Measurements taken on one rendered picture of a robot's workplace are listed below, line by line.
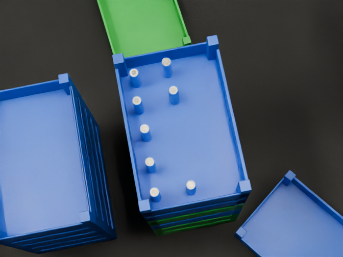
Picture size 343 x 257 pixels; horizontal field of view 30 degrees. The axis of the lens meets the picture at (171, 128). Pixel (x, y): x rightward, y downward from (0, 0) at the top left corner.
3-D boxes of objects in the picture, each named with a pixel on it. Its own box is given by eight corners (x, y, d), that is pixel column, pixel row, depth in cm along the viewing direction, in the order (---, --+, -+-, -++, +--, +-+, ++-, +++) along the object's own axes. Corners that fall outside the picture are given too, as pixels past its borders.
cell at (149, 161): (146, 164, 120) (143, 157, 114) (155, 162, 120) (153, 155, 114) (148, 174, 119) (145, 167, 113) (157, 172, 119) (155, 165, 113)
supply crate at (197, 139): (117, 69, 125) (111, 54, 118) (216, 50, 126) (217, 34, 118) (143, 217, 118) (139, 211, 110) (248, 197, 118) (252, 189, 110)
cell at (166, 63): (170, 56, 118) (171, 68, 125) (160, 58, 118) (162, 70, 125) (172, 65, 118) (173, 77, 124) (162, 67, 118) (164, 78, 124)
